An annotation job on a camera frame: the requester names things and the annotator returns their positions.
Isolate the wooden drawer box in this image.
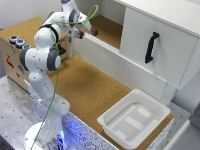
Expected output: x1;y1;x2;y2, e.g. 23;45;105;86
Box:
0;16;73;93

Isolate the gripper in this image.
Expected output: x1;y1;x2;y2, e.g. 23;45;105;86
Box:
65;22;82;39

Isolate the white cabinet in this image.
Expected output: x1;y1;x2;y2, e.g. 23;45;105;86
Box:
71;0;200;107

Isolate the black drawer handle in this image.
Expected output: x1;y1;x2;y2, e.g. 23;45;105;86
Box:
58;44;67;56

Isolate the red button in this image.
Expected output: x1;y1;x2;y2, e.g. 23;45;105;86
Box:
8;34;19;45

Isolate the blue button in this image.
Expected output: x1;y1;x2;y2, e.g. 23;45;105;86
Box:
15;38;26;48

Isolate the white sliding door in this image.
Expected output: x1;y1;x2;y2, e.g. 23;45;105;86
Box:
118;6;200;89

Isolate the white plastic box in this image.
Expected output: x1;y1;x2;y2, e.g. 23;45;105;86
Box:
96;88;172;150

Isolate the black door handle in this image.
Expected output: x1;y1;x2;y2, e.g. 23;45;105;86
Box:
144;31;160;65

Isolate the green button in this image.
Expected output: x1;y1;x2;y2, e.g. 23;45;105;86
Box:
21;43;33;52

